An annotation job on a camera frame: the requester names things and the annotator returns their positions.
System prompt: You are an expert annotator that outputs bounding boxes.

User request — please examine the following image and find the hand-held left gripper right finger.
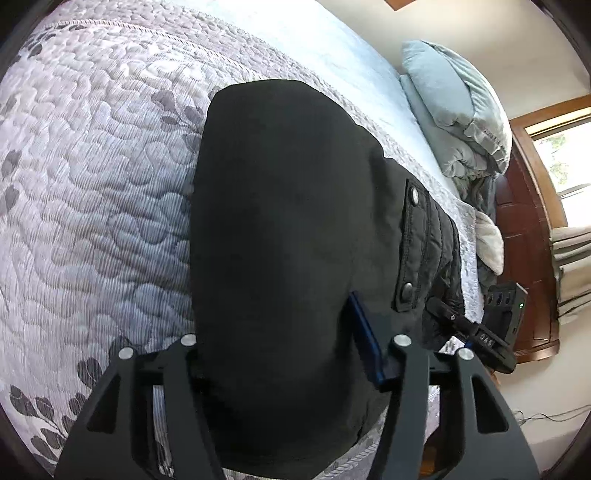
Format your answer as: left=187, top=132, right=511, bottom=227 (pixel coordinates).
left=347, top=291, right=542, bottom=480

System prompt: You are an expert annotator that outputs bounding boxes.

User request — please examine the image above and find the black quilted jacket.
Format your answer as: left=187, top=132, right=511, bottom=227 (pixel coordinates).
left=188, top=79, right=465, bottom=480

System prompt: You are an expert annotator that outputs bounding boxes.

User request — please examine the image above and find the beige curtain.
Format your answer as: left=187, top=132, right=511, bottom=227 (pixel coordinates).
left=549, top=225, right=591, bottom=320

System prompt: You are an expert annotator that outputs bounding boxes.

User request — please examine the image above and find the quilted floral bedspread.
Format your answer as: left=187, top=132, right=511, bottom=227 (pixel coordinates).
left=0, top=18, right=485, bottom=480

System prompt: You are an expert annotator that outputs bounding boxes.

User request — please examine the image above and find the white fluffy blanket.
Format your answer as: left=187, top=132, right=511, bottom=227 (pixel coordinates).
left=475, top=211, right=505, bottom=274

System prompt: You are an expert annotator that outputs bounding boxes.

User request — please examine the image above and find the light blue pillow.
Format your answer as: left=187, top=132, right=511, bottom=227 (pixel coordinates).
left=399, top=39, right=514, bottom=182

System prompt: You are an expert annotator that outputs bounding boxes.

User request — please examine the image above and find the wooden framed window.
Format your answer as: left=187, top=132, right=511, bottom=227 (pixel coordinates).
left=509, top=95, right=591, bottom=232

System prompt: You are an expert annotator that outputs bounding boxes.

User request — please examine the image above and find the wooden headboard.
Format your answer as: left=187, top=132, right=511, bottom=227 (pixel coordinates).
left=494, top=150, right=560, bottom=367

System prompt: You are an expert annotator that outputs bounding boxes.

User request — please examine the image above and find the dark grey blanket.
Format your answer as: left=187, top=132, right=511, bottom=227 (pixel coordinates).
left=462, top=172, right=499, bottom=280

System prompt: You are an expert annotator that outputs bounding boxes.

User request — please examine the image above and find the light blue bed sheet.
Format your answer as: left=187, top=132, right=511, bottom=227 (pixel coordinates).
left=166, top=0, right=462, bottom=199

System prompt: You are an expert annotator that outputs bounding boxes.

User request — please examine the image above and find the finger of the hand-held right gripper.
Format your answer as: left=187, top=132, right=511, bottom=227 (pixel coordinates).
left=426, top=296, right=477, bottom=343

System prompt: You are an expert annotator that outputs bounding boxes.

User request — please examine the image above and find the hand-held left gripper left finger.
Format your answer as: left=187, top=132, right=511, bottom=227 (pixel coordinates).
left=54, top=333, right=228, bottom=480

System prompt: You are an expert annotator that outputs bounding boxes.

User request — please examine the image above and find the black floor cable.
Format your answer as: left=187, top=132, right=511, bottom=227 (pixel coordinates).
left=512, top=405, right=588, bottom=426

